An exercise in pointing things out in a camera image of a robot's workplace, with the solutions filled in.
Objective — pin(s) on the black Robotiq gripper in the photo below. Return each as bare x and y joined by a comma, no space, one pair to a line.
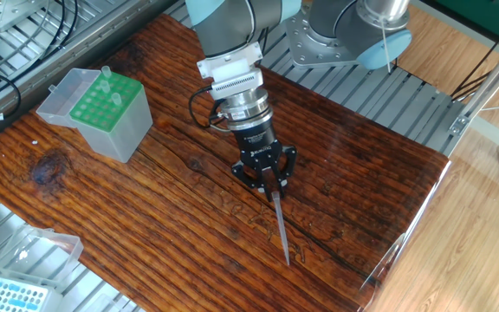
256,141

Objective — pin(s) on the clear large pipette tip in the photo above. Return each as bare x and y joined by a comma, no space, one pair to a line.
280,227

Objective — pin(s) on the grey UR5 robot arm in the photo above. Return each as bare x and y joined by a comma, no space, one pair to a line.
232,26

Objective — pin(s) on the green-topped large tip holder box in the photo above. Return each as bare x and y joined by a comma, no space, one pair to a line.
115,134

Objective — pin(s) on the clear pipette tip in holder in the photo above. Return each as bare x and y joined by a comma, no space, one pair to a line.
116,99
106,72
104,86

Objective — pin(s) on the small pipette tip box, clear lid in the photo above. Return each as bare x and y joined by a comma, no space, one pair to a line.
7,299

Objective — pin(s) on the brown wooden board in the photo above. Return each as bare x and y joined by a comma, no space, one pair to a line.
167,268

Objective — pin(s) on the silver perforated metal plate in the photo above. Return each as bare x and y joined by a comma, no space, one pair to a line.
7,11

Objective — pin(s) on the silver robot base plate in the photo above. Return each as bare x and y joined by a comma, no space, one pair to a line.
314,50

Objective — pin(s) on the aluminium frame post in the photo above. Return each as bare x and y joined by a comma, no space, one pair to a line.
492,80

